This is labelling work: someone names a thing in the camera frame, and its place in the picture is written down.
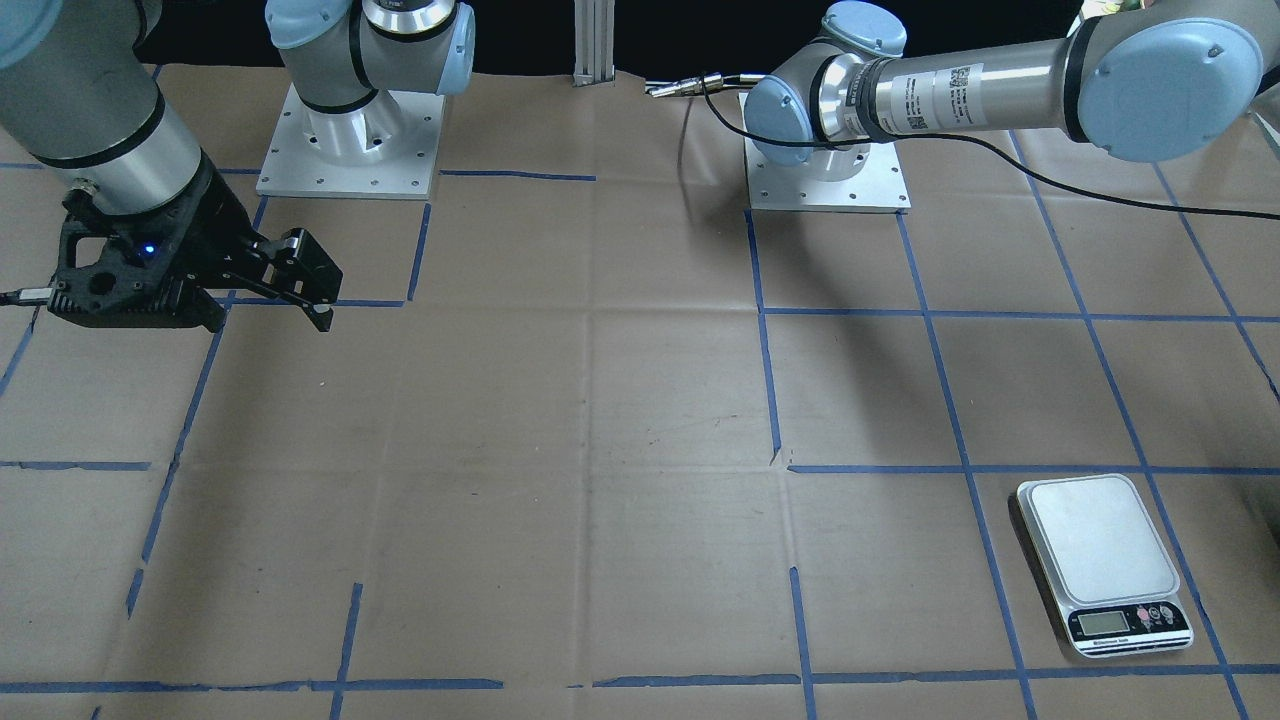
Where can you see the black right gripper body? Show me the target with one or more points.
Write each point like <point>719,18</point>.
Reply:
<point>213,232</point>

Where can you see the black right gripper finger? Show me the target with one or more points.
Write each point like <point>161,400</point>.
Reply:
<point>311,295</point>
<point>299,252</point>

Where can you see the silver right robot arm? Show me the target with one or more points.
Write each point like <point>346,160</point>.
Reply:
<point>74,89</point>

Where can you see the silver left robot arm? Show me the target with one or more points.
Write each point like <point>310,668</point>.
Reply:
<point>1151,85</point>

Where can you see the brown paper table cover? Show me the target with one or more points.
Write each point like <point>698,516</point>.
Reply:
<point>592,437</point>

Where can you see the silver digital kitchen scale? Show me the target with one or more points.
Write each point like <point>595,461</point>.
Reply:
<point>1112,583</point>

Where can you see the aluminium frame post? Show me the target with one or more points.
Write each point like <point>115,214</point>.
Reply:
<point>593,42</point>

